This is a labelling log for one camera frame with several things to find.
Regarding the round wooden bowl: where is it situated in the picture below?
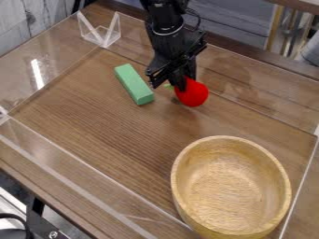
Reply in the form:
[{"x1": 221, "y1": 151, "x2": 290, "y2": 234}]
[{"x1": 170, "y1": 135, "x2": 290, "y2": 239}]

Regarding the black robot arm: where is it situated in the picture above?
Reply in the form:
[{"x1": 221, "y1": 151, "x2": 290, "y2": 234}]
[{"x1": 140, "y1": 0, "x2": 206, "y2": 91}]

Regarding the clear acrylic tray enclosure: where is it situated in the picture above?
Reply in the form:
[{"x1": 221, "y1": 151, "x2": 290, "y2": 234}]
[{"x1": 0, "y1": 6, "x2": 319, "y2": 239}]

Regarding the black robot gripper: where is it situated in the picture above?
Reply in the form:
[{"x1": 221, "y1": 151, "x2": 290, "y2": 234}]
[{"x1": 145, "y1": 29, "x2": 205, "y2": 91}]

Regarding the gold metal chair frame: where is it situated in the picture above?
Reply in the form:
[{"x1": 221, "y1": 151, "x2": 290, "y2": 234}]
[{"x1": 265, "y1": 0, "x2": 319, "y2": 59}]

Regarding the red toy strawberry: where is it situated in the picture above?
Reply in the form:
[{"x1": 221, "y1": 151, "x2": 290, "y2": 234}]
[{"x1": 164, "y1": 77, "x2": 209, "y2": 107}]

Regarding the green rectangular block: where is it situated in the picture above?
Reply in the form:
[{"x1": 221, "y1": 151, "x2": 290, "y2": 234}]
[{"x1": 114, "y1": 63, "x2": 154, "y2": 105}]

